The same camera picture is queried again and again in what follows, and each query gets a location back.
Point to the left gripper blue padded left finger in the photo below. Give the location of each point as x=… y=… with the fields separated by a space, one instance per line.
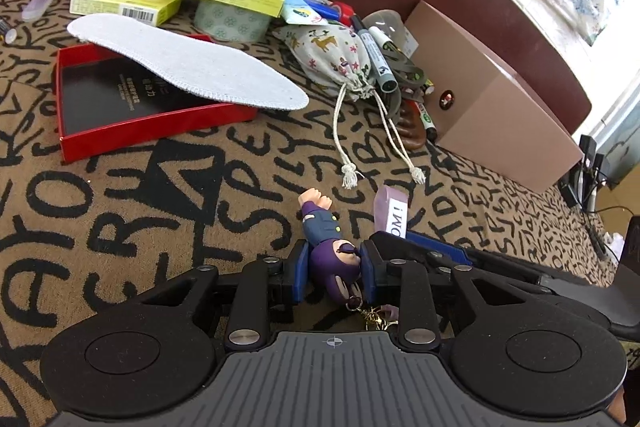
x=299 y=270

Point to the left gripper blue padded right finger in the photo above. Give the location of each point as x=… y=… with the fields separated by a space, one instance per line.
x=367 y=274

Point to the purple figure keychain with strap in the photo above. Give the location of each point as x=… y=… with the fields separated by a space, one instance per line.
x=336 y=261

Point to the white shoe insole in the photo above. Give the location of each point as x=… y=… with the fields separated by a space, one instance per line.
x=203 y=68

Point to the red shallow box lid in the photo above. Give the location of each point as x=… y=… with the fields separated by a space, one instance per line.
x=106 y=101

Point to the pink cardboard storage box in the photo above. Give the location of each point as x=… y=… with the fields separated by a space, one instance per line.
x=483 y=110

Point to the patterned green tape roll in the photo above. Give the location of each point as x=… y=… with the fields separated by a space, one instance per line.
x=225 y=22

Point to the blue tube with red cap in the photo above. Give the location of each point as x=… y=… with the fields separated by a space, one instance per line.
x=333 y=10

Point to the clear light bulb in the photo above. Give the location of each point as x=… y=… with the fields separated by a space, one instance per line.
x=390 y=22

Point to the yellow-green box with barcode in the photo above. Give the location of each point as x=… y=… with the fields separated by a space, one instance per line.
x=151 y=12

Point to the white printed drawstring pouch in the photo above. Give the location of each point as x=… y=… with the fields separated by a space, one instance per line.
x=335 y=59

